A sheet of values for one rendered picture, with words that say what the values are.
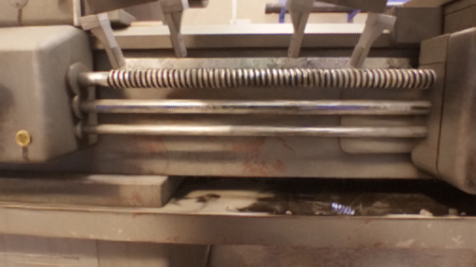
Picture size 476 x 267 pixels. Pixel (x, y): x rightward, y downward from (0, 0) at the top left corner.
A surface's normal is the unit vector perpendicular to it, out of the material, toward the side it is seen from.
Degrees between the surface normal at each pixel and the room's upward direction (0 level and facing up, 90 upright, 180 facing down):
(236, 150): 90
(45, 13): 90
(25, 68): 90
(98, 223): 90
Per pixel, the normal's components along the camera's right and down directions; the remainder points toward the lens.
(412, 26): -0.05, 0.11
